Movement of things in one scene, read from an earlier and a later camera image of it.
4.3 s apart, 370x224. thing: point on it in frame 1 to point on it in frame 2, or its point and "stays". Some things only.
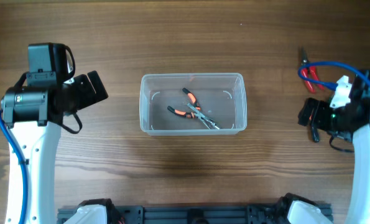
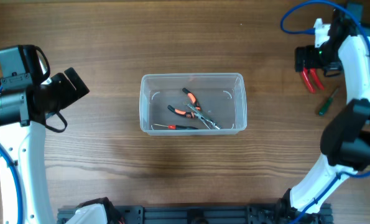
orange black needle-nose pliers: [195, 114] stays
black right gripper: [321, 107] to [310, 61]
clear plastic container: [193, 104] stays
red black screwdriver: [314, 129] to [176, 127]
